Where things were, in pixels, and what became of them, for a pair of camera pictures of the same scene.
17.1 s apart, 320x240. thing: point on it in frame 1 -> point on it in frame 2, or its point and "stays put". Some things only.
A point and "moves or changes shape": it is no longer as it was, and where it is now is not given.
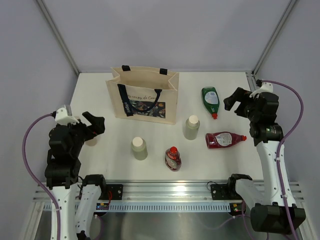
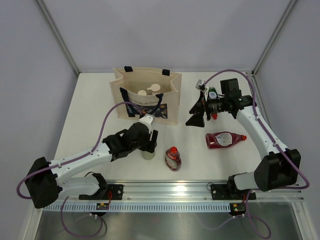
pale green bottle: x=139 y=146 moves or changes shape
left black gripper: x=97 y=127 -> x=149 y=145
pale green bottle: x=191 y=127 -> x=155 y=88
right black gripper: x=239 y=93 -> x=197 y=119
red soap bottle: x=173 y=159 stays put
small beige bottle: x=92 y=142 -> x=142 y=92
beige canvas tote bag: x=147 y=94 stays put
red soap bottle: x=223 y=139 stays put
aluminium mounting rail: x=182 y=191 stays put
